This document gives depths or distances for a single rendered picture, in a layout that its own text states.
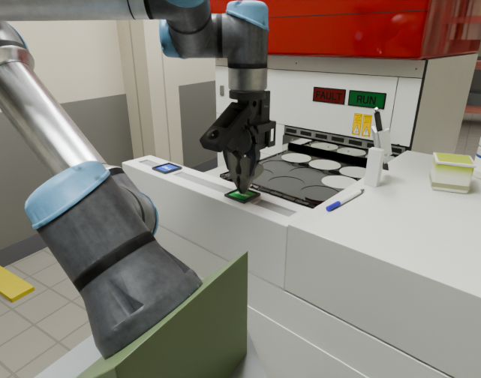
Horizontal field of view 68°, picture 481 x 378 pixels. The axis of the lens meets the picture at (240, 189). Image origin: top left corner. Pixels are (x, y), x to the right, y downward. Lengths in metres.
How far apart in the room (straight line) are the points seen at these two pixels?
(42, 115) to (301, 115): 0.89
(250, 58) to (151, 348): 0.49
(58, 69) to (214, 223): 1.96
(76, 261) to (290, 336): 0.47
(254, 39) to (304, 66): 0.64
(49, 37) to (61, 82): 0.26
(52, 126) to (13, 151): 1.79
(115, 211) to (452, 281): 0.46
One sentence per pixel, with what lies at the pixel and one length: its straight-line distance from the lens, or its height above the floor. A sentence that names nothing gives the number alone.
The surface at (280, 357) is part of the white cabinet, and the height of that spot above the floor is 0.65.
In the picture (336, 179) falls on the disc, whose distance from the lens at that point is 1.07.
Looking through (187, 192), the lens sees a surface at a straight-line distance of 0.83.
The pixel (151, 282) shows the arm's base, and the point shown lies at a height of 1.01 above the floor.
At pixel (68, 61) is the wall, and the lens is 2.63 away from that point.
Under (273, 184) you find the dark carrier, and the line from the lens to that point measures 1.00.
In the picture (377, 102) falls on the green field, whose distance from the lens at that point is 1.20.
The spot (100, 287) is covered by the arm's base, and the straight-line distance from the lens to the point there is 0.47.
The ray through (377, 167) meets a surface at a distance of 0.84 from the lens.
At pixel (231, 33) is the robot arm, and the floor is 1.28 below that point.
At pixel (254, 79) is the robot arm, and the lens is 0.68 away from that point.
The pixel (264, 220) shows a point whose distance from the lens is 0.68.
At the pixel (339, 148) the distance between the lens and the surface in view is 1.26.
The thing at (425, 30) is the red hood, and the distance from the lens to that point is 1.11.
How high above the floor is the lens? 1.27
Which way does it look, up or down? 23 degrees down
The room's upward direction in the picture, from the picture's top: straight up
